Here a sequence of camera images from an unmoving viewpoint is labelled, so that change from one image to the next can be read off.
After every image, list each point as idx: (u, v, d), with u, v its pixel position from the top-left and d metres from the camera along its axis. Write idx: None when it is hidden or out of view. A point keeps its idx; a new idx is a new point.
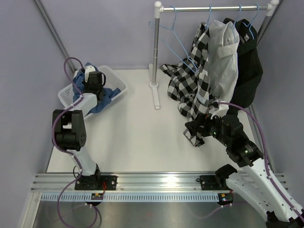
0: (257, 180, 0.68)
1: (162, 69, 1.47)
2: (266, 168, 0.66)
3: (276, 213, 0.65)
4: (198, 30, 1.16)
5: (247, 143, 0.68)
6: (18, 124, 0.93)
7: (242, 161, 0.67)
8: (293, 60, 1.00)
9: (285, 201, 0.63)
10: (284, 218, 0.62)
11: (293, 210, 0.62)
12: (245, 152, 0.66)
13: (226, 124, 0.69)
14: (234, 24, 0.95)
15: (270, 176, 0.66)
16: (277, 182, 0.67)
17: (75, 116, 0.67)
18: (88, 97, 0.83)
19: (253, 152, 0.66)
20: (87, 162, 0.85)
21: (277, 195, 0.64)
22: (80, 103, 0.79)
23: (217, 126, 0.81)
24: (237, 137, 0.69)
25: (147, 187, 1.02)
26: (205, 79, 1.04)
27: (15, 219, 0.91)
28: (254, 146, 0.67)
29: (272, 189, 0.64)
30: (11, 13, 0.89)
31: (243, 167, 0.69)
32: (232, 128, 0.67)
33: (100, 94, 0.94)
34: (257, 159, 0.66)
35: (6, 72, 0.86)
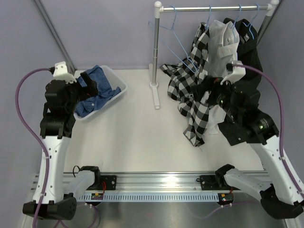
0: (266, 158, 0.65)
1: (162, 69, 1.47)
2: (279, 147, 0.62)
3: (279, 193, 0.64)
4: (198, 30, 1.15)
5: (261, 116, 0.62)
6: (18, 124, 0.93)
7: (255, 137, 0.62)
8: (294, 60, 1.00)
9: (293, 184, 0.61)
10: (288, 200, 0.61)
11: (299, 194, 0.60)
12: (260, 127, 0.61)
13: (240, 92, 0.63)
14: (234, 24, 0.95)
15: (282, 157, 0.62)
16: (288, 163, 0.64)
17: (53, 210, 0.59)
18: (53, 160, 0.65)
19: (268, 128, 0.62)
20: (83, 185, 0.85)
21: (287, 177, 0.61)
22: (49, 176, 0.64)
23: (226, 93, 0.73)
24: (250, 109, 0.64)
25: (147, 187, 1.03)
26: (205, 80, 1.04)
27: (14, 219, 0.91)
28: (269, 118, 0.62)
29: (282, 171, 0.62)
30: (11, 13, 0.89)
31: (253, 145, 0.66)
32: (247, 97, 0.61)
33: (69, 123, 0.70)
34: (270, 137, 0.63)
35: (6, 72, 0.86)
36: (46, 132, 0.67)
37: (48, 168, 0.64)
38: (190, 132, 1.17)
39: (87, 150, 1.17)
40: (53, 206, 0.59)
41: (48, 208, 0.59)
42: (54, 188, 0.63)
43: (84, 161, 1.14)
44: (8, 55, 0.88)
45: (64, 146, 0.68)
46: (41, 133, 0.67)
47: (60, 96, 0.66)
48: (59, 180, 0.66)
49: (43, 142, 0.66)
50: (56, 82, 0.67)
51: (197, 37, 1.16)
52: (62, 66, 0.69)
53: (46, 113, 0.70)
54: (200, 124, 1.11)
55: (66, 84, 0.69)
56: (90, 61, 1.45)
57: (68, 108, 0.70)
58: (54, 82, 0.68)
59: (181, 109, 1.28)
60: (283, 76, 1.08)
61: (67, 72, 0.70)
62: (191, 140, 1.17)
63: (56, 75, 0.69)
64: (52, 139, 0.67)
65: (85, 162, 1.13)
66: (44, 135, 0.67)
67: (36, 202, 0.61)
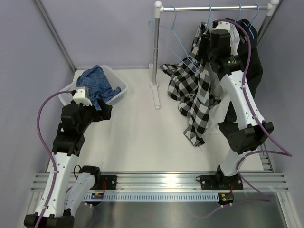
0: (231, 91, 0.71)
1: (162, 69, 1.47)
2: (242, 79, 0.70)
3: (239, 122, 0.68)
4: (198, 30, 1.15)
5: (232, 57, 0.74)
6: (19, 124, 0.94)
7: (223, 71, 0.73)
8: (294, 60, 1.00)
9: (249, 109, 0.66)
10: (244, 125, 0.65)
11: (254, 118, 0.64)
12: (228, 62, 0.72)
13: (214, 33, 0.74)
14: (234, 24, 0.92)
15: (243, 87, 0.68)
16: (250, 95, 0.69)
17: (52, 223, 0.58)
18: (60, 175, 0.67)
19: (236, 65, 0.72)
20: (83, 189, 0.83)
21: (244, 103, 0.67)
22: (52, 192, 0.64)
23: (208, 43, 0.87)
24: (223, 50, 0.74)
25: (147, 187, 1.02)
26: (206, 79, 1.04)
27: (15, 219, 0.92)
28: (239, 60, 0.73)
29: (242, 98, 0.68)
30: (11, 14, 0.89)
31: (223, 80, 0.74)
32: (219, 35, 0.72)
33: (79, 142, 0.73)
34: (236, 71, 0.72)
35: (6, 72, 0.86)
36: (58, 148, 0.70)
37: (53, 182, 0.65)
38: (190, 132, 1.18)
39: (87, 149, 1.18)
40: (52, 221, 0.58)
41: (47, 222, 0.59)
42: (56, 203, 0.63)
43: (85, 161, 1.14)
44: (8, 55, 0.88)
45: (72, 163, 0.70)
46: (53, 149, 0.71)
47: (74, 118, 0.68)
48: (62, 196, 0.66)
49: (53, 157, 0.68)
50: (71, 106, 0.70)
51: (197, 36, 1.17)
52: (82, 91, 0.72)
53: (60, 131, 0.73)
54: (201, 124, 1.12)
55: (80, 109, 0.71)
56: (90, 61, 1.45)
57: (80, 129, 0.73)
58: (69, 105, 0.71)
59: (181, 109, 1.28)
60: (283, 76, 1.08)
61: (84, 98, 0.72)
62: (192, 140, 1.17)
63: (74, 98, 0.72)
64: (61, 156, 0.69)
65: (86, 162, 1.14)
66: (56, 152, 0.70)
67: (38, 214, 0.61)
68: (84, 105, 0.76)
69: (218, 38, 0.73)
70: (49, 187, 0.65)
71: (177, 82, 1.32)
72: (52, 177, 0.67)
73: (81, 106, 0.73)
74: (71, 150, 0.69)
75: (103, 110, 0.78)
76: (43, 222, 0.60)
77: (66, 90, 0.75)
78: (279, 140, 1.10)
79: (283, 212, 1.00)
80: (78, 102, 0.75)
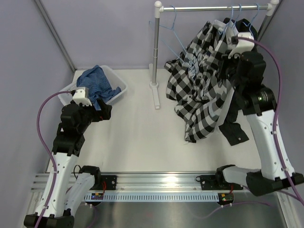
0: (258, 132, 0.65)
1: (166, 67, 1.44)
2: (273, 122, 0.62)
3: (264, 168, 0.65)
4: (208, 33, 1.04)
5: (263, 90, 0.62)
6: (19, 124, 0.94)
7: (251, 108, 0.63)
8: (295, 59, 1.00)
9: (279, 160, 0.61)
10: (271, 176, 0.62)
11: (283, 171, 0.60)
12: (259, 99, 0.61)
13: (246, 60, 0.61)
14: (234, 24, 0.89)
15: (274, 132, 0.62)
16: (280, 139, 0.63)
17: (52, 223, 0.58)
18: (60, 175, 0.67)
19: (267, 102, 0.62)
20: (83, 190, 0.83)
21: (273, 153, 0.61)
22: (53, 191, 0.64)
23: (233, 66, 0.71)
24: (254, 80, 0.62)
25: (147, 187, 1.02)
26: (223, 97, 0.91)
27: (15, 219, 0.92)
28: (270, 94, 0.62)
29: (271, 146, 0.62)
30: (11, 13, 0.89)
31: (249, 117, 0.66)
32: (251, 64, 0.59)
33: (79, 143, 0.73)
34: (267, 110, 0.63)
35: (5, 72, 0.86)
36: (58, 149, 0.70)
37: (53, 182, 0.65)
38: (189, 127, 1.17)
39: (87, 150, 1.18)
40: (53, 220, 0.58)
41: (47, 222, 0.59)
42: (57, 203, 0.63)
43: (85, 161, 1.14)
44: (8, 55, 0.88)
45: (72, 163, 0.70)
46: (53, 149, 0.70)
47: (74, 118, 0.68)
48: (63, 195, 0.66)
49: (53, 157, 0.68)
50: (71, 106, 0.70)
51: (205, 40, 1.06)
52: (82, 91, 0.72)
53: (60, 131, 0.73)
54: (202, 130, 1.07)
55: (80, 109, 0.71)
56: (90, 61, 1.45)
57: (79, 129, 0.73)
58: (69, 105, 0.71)
59: (178, 112, 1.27)
60: (284, 76, 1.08)
61: (84, 98, 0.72)
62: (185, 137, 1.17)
63: (73, 98, 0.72)
64: (62, 156, 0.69)
65: (86, 162, 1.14)
66: (56, 152, 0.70)
67: (38, 214, 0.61)
68: (84, 105, 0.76)
69: (251, 68, 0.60)
70: (50, 186, 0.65)
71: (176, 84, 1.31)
72: (52, 176, 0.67)
73: (80, 105, 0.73)
74: (70, 151, 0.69)
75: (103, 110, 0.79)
76: (44, 222, 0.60)
77: (66, 90, 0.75)
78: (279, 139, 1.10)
79: (284, 212, 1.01)
80: (78, 102, 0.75)
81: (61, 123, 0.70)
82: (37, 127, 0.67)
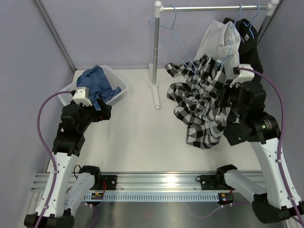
0: (263, 159, 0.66)
1: (166, 68, 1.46)
2: (277, 149, 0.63)
3: (270, 196, 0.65)
4: (206, 64, 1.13)
5: (266, 118, 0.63)
6: (19, 123, 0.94)
7: (255, 135, 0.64)
8: (295, 60, 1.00)
9: (284, 188, 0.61)
10: (277, 204, 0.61)
11: (289, 199, 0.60)
12: (262, 127, 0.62)
13: (246, 89, 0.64)
14: (234, 24, 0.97)
15: (279, 160, 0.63)
16: (285, 168, 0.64)
17: (52, 223, 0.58)
18: (60, 175, 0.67)
19: (270, 129, 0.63)
20: (83, 191, 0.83)
21: (279, 180, 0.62)
22: (53, 192, 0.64)
23: (236, 94, 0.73)
24: (255, 108, 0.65)
25: (148, 188, 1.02)
26: (223, 123, 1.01)
27: (15, 219, 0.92)
28: (274, 121, 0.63)
29: (277, 173, 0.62)
30: (10, 13, 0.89)
31: (253, 144, 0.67)
32: (252, 94, 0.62)
33: (79, 143, 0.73)
34: (270, 138, 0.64)
35: (5, 71, 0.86)
36: (58, 148, 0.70)
37: (53, 182, 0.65)
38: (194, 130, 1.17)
39: (87, 150, 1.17)
40: (52, 220, 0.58)
41: (47, 222, 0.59)
42: (57, 203, 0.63)
43: (85, 161, 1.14)
44: (8, 55, 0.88)
45: (72, 163, 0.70)
46: (53, 149, 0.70)
47: (74, 118, 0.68)
48: (63, 195, 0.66)
49: (53, 157, 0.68)
50: (71, 106, 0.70)
51: (204, 71, 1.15)
52: (82, 91, 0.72)
53: (60, 131, 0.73)
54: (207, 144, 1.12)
55: (80, 109, 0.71)
56: (91, 61, 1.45)
57: (79, 129, 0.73)
58: (70, 105, 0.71)
59: (178, 113, 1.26)
60: (284, 76, 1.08)
61: (84, 98, 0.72)
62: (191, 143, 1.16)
63: (73, 98, 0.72)
64: (62, 156, 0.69)
65: (86, 162, 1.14)
66: (56, 152, 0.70)
67: (38, 214, 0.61)
68: (84, 105, 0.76)
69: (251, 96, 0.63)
70: (50, 186, 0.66)
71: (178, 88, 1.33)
72: (52, 176, 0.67)
73: (81, 105, 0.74)
74: (71, 151, 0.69)
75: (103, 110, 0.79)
76: (44, 222, 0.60)
77: (66, 90, 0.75)
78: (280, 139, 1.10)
79: None
80: (78, 102, 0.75)
81: (61, 123, 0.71)
82: (37, 127, 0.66)
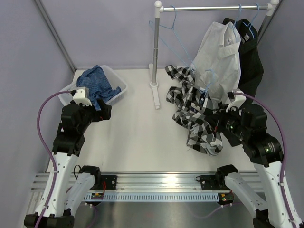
0: (265, 181, 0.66)
1: (166, 69, 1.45)
2: (280, 173, 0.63)
3: (271, 218, 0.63)
4: (189, 93, 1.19)
5: (269, 140, 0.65)
6: (19, 123, 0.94)
7: (259, 157, 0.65)
8: (295, 60, 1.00)
9: (286, 211, 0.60)
10: (278, 226, 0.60)
11: (290, 222, 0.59)
12: (266, 149, 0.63)
13: (247, 111, 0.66)
14: (234, 24, 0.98)
15: (281, 184, 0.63)
16: (288, 192, 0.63)
17: (52, 223, 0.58)
18: (60, 176, 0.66)
19: (274, 152, 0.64)
20: (83, 192, 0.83)
21: (281, 203, 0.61)
22: (52, 193, 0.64)
23: (235, 118, 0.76)
24: (258, 130, 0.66)
25: (148, 188, 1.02)
26: (219, 148, 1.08)
27: (15, 219, 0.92)
28: (277, 143, 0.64)
29: (279, 195, 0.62)
30: (11, 13, 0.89)
31: (257, 166, 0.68)
32: (253, 115, 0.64)
33: (80, 143, 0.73)
34: (273, 161, 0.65)
35: (5, 71, 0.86)
36: (58, 148, 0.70)
37: (53, 183, 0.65)
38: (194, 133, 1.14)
39: (87, 150, 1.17)
40: (53, 220, 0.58)
41: (47, 222, 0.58)
42: (56, 203, 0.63)
43: (85, 162, 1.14)
44: (8, 55, 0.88)
45: (72, 163, 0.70)
46: (53, 149, 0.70)
47: (74, 118, 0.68)
48: (62, 196, 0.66)
49: (53, 157, 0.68)
50: (71, 106, 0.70)
51: (187, 99, 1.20)
52: (82, 91, 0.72)
53: (60, 131, 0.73)
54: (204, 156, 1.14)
55: (80, 109, 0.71)
56: (90, 61, 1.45)
57: (79, 129, 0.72)
58: (70, 105, 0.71)
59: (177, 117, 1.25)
60: (284, 76, 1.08)
61: (84, 98, 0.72)
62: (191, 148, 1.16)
63: (74, 98, 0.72)
64: (62, 156, 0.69)
65: (86, 162, 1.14)
66: (56, 152, 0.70)
67: (38, 214, 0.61)
68: (84, 105, 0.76)
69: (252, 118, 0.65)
70: (50, 186, 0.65)
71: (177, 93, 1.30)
72: (52, 176, 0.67)
73: (81, 106, 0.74)
74: (70, 151, 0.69)
75: (103, 110, 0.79)
76: (44, 222, 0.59)
77: (66, 90, 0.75)
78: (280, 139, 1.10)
79: None
80: (78, 102, 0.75)
81: (61, 124, 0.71)
82: (37, 127, 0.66)
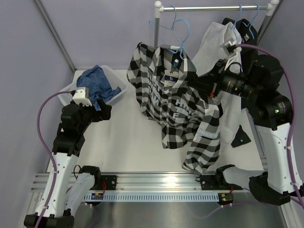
0: (270, 144, 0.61)
1: None
2: (288, 137, 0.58)
3: (272, 181, 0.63)
4: (157, 57, 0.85)
5: (280, 100, 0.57)
6: (19, 124, 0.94)
7: (267, 119, 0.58)
8: (296, 60, 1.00)
9: (289, 175, 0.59)
10: (279, 188, 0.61)
11: (291, 184, 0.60)
12: (276, 111, 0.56)
13: (261, 66, 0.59)
14: (234, 24, 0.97)
15: (288, 147, 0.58)
16: (292, 154, 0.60)
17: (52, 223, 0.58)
18: (60, 175, 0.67)
19: (284, 113, 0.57)
20: (83, 190, 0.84)
21: (285, 168, 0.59)
22: (52, 193, 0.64)
23: (238, 78, 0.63)
24: (268, 90, 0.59)
25: (147, 187, 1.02)
26: (215, 115, 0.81)
27: (15, 219, 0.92)
28: (287, 101, 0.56)
29: (284, 160, 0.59)
30: (11, 14, 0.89)
31: (262, 127, 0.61)
32: (269, 71, 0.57)
33: (80, 144, 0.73)
34: (282, 123, 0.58)
35: (5, 71, 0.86)
36: (58, 149, 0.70)
37: (53, 183, 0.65)
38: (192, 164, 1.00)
39: (86, 150, 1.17)
40: (52, 221, 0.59)
41: (47, 222, 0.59)
42: (56, 203, 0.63)
43: (85, 162, 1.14)
44: (7, 55, 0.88)
45: (73, 163, 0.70)
46: (53, 150, 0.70)
47: (74, 119, 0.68)
48: (62, 195, 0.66)
49: (53, 157, 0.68)
50: (71, 106, 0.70)
51: (156, 66, 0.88)
52: (82, 91, 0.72)
53: (60, 132, 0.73)
54: (213, 156, 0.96)
55: (80, 109, 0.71)
56: (91, 61, 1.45)
57: (79, 130, 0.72)
58: (69, 105, 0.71)
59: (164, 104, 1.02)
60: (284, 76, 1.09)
61: (84, 98, 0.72)
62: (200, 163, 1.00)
63: (73, 98, 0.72)
64: (62, 155, 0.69)
65: (86, 162, 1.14)
66: (56, 152, 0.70)
67: (38, 214, 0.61)
68: (85, 105, 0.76)
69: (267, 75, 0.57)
70: (49, 187, 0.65)
71: (144, 81, 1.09)
72: (53, 175, 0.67)
73: (81, 106, 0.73)
74: (70, 152, 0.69)
75: (103, 110, 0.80)
76: (43, 222, 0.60)
77: (66, 90, 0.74)
78: None
79: (284, 212, 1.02)
80: (78, 102, 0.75)
81: (61, 124, 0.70)
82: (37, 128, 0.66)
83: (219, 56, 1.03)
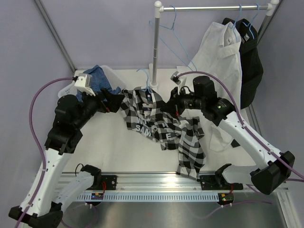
0: (232, 133, 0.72)
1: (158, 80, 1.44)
2: (239, 118, 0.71)
3: (256, 162, 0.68)
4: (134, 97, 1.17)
5: (221, 101, 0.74)
6: (18, 123, 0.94)
7: (217, 117, 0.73)
8: (295, 60, 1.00)
9: (261, 147, 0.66)
10: (263, 163, 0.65)
11: (270, 154, 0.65)
12: (219, 108, 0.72)
13: (197, 83, 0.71)
14: (234, 24, 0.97)
15: (244, 126, 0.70)
16: (253, 131, 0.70)
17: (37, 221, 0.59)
18: (48, 173, 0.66)
19: (227, 108, 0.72)
20: (80, 189, 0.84)
21: (254, 142, 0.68)
22: (38, 190, 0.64)
23: (189, 96, 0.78)
24: (211, 97, 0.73)
25: (148, 188, 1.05)
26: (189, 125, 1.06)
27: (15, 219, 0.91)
28: (227, 102, 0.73)
29: (248, 137, 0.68)
30: (11, 13, 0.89)
31: (220, 125, 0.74)
32: (204, 86, 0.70)
33: (74, 140, 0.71)
34: (230, 113, 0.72)
35: (5, 71, 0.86)
36: (50, 144, 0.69)
37: (41, 180, 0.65)
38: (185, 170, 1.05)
39: (86, 150, 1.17)
40: (36, 220, 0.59)
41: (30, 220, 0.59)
42: (42, 202, 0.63)
43: (85, 162, 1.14)
44: (7, 54, 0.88)
45: (62, 163, 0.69)
46: (45, 144, 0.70)
47: (69, 113, 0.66)
48: (49, 194, 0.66)
49: (44, 153, 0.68)
50: (70, 98, 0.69)
51: (136, 103, 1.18)
52: (82, 80, 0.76)
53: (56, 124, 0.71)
54: (197, 160, 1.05)
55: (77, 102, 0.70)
56: (91, 61, 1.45)
57: (75, 125, 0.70)
58: (69, 95, 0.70)
59: (155, 131, 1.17)
60: (284, 76, 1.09)
61: (84, 86, 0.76)
62: (192, 168, 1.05)
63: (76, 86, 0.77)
64: (52, 153, 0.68)
65: (86, 162, 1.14)
66: (48, 147, 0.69)
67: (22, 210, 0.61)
68: (89, 94, 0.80)
69: (203, 88, 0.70)
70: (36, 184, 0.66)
71: (133, 120, 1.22)
72: (42, 172, 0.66)
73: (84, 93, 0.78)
74: (63, 147, 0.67)
75: (109, 101, 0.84)
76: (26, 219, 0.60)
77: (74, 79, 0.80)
78: (280, 139, 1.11)
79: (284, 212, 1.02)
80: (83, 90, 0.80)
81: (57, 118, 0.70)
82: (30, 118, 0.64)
83: (220, 56, 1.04)
